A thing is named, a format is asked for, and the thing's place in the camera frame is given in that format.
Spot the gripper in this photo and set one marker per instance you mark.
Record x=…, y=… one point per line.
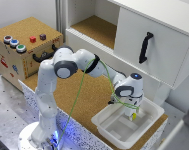
x=132, y=105

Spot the red button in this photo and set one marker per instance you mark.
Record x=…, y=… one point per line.
x=7, y=38

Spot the purple block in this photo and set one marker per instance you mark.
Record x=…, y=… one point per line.
x=42, y=36

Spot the white plastic box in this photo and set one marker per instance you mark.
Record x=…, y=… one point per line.
x=117, y=128

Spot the white cabinet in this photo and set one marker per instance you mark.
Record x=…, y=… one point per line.
x=94, y=40

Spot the wooden drawer box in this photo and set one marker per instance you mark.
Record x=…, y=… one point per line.
x=30, y=28

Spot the white sliding door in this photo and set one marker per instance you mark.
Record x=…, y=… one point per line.
x=164, y=43

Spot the green button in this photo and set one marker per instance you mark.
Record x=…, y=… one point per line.
x=21, y=48

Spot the blue button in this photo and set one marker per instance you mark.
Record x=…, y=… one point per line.
x=14, y=42

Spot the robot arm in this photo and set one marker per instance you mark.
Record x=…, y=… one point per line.
x=47, y=86

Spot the yellow block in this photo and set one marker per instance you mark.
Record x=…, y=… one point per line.
x=134, y=117

